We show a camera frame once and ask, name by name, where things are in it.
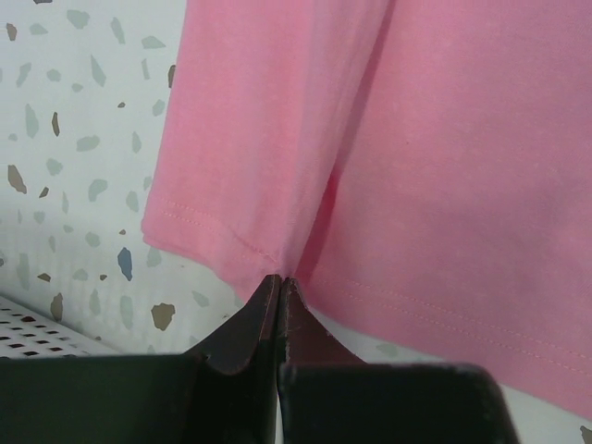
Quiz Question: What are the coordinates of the white plastic laundry basket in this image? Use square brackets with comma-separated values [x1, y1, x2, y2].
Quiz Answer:
[0, 297, 117, 359]

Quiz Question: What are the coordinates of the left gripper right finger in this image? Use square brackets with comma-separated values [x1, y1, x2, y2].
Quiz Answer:
[277, 279, 519, 443]

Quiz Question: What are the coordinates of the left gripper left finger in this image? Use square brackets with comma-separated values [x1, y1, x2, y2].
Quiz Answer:
[1, 276, 282, 443]

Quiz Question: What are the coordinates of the pink t-shirt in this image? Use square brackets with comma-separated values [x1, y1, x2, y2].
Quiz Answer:
[142, 1, 591, 417]

